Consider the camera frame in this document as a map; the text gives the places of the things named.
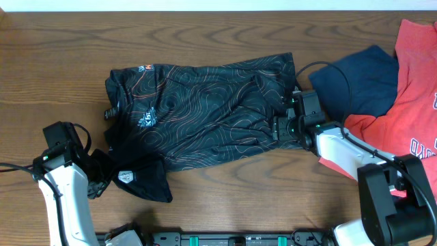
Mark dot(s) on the navy blue garment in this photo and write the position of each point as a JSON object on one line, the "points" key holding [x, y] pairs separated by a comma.
{"points": [[364, 83]]}

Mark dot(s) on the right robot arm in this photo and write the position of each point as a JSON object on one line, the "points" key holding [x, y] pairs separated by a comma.
{"points": [[396, 201]]}

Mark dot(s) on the black orange-patterned jersey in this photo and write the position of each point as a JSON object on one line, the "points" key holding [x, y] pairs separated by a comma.
{"points": [[168, 118]]}

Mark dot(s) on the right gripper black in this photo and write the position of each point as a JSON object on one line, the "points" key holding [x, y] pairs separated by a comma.
{"points": [[279, 128]]}

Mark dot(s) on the red t-shirt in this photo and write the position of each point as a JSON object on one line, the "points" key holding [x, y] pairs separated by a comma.
{"points": [[409, 127]]}

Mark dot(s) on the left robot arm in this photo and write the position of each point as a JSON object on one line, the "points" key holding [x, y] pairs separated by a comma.
{"points": [[64, 186]]}

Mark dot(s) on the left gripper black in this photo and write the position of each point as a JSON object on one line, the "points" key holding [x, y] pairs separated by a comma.
{"points": [[94, 186]]}

